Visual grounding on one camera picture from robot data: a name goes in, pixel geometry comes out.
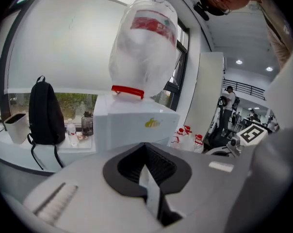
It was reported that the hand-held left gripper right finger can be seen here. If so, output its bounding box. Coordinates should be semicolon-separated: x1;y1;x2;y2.
145;142;249;228

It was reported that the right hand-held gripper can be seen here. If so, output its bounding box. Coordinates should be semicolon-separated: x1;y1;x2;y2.
204;123;269;158

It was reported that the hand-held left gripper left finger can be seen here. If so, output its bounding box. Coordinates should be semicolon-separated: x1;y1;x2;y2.
22;142;164;233

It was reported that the clear water jug red cap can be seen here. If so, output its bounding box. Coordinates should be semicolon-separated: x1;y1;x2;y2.
193;134;205;154
182;125;194;151
170;127;185;150

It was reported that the black railing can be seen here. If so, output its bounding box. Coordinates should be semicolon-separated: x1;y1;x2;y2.
222;79;266;101

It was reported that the small clear water bottle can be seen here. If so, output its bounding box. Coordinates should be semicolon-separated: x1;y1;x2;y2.
65;117;79;148

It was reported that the dark glass jar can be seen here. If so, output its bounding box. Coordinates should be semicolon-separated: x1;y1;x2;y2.
81;111;95;137

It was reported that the white water dispenser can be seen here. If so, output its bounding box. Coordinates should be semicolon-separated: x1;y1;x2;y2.
93;93;181;153

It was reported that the black backpack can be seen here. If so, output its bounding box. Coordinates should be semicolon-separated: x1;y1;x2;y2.
27;75;66;171

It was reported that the white waste bin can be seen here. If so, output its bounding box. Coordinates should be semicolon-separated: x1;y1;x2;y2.
3;113;31;145

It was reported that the person's beige t-shirt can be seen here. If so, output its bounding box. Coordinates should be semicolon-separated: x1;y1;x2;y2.
248;0;293;70

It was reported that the large clear water bottle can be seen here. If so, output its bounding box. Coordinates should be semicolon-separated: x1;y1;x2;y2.
108;0;179;100

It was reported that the wide white roller blind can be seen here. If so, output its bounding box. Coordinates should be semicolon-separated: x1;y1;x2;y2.
7;0;147;95

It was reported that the black head camera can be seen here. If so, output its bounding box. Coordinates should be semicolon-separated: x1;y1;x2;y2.
193;1;211;22

